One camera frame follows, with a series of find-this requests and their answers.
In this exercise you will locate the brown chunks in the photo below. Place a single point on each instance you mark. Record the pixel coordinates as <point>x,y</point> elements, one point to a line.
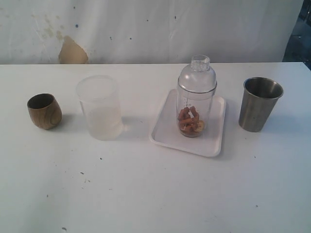
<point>187,121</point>

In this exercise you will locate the clear plastic shaker tumbler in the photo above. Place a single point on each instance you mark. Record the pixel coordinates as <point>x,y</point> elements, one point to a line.
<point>201,101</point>

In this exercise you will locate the gold foil coin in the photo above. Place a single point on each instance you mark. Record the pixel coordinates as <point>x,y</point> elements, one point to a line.
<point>200,126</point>

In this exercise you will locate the clear shaker lid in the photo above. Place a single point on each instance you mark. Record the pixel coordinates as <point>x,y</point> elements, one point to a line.
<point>198,76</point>

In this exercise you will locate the stainless steel cup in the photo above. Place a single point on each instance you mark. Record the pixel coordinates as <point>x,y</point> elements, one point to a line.
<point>259,98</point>

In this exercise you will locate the brown wooden cup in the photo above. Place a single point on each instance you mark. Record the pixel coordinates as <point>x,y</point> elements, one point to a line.
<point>44,111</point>

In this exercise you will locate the white rectangular tray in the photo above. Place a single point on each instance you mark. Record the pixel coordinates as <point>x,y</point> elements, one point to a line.
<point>165,131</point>

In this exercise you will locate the translucent plastic container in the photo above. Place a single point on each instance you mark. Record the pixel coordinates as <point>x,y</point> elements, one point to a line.
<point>99,99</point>

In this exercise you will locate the white backdrop cloth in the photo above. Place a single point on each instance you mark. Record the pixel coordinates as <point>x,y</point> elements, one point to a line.
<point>145,31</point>

